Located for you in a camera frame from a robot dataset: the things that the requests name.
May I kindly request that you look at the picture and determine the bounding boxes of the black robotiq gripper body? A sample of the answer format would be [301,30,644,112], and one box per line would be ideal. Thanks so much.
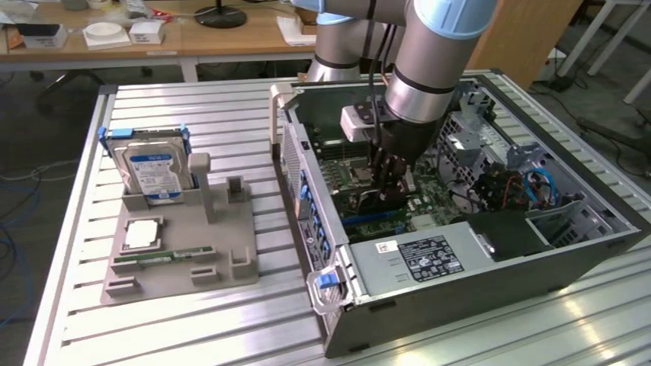
[373,120,438,165]

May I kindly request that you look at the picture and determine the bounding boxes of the black graphics card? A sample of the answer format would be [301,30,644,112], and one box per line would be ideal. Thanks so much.
[353,188,409,217]

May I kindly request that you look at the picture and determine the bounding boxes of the blue expansion slot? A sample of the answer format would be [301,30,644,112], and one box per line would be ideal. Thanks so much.
[338,211,396,226]

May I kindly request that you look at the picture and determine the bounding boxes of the CPU socket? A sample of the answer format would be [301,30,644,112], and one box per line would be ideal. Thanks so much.
[344,156,378,185]

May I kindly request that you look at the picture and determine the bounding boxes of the green motherboard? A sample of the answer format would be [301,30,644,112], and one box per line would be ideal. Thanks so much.
[302,125,461,239]

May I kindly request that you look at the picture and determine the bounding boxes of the silver metal disk bay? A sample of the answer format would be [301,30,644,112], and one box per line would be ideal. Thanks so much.
[436,79,512,156]

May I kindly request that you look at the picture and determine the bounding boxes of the grey power supply unit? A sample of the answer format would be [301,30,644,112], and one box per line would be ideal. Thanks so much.
[346,222,498,297]

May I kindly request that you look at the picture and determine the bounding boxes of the blue case latch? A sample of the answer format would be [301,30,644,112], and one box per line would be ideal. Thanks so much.
[314,265,340,291]

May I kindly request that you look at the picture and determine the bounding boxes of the black and silver PC case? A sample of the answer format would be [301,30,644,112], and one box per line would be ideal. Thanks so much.
[268,68,651,360]

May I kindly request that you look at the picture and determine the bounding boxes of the white paper stack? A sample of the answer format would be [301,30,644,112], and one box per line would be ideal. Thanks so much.
[276,14,318,47]

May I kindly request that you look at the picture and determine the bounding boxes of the wooden cabinet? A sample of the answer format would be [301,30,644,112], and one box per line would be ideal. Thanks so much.
[464,0,584,92]

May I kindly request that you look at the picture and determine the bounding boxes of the grey plastic parts rack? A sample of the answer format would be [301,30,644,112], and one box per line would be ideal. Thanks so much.
[99,151,261,307]

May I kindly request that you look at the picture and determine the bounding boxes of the hard disk in blue caddy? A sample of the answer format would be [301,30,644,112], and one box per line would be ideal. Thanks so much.
[95,124,197,207]

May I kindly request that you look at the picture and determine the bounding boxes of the wooden desk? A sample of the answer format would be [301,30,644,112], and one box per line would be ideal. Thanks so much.
[0,0,318,73]

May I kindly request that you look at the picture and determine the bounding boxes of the green RAM stick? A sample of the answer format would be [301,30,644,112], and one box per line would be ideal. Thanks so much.
[111,246,216,266]

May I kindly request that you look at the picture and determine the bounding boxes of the black round lamp base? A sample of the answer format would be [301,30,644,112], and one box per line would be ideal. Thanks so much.
[193,0,248,30]

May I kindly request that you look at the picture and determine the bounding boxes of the silver CPU chip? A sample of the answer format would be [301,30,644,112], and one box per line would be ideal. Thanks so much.
[122,220,161,249]

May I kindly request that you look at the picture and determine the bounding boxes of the small white cardboard box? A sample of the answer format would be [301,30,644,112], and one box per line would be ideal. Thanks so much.
[126,20,166,45]

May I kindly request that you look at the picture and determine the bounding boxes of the black office chair base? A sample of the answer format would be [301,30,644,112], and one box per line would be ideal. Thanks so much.
[27,65,154,114]

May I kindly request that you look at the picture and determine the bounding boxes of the white round container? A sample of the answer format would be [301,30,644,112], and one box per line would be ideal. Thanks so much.
[81,21,133,51]

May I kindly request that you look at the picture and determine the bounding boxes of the black and white box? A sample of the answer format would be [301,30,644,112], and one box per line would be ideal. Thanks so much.
[13,23,70,50]

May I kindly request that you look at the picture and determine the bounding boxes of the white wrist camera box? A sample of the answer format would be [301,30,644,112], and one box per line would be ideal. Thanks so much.
[338,104,386,143]

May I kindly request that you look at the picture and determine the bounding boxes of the black and red wire bundle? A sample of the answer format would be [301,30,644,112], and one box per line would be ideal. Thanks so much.
[472,169,528,213]

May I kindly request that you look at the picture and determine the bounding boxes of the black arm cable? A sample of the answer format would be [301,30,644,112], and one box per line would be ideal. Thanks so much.
[365,18,398,148]

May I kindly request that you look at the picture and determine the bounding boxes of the blue wire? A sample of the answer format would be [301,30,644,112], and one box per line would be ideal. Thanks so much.
[521,168,561,210]

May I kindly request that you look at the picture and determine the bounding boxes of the white table frame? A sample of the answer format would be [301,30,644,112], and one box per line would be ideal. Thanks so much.
[554,0,651,104]

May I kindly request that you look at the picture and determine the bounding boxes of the blue floor cables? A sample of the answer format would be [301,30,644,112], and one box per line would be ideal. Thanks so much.
[0,178,41,331]

